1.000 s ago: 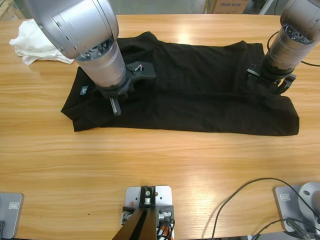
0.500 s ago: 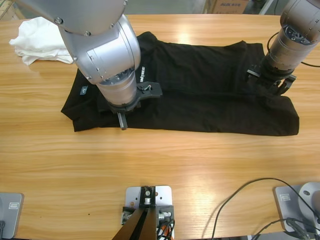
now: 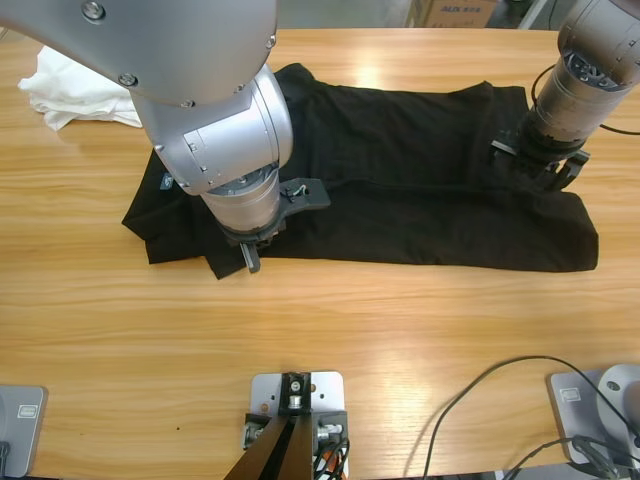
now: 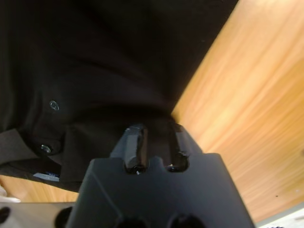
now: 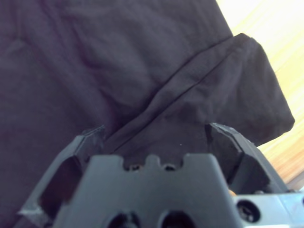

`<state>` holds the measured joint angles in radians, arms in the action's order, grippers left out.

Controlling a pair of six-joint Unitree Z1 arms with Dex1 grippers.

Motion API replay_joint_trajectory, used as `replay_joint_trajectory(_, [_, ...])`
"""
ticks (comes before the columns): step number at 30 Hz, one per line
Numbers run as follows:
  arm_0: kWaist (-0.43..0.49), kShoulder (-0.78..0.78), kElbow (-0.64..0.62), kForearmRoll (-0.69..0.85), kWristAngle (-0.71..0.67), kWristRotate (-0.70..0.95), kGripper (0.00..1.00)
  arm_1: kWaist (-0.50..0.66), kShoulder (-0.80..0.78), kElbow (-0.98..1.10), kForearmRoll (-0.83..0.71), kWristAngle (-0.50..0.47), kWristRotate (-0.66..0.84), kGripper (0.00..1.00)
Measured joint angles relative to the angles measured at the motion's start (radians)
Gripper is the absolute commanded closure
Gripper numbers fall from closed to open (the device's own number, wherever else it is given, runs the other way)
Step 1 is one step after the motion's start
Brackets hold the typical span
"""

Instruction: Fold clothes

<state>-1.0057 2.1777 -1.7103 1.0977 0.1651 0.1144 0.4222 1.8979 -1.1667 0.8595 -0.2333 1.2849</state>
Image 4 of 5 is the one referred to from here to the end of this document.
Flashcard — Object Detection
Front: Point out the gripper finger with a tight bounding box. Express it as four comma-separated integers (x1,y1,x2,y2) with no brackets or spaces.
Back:
110,123,150,174
166,120,204,172

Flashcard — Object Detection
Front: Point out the black polo shirt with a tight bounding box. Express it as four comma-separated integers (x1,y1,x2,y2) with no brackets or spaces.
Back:
0,0,239,193

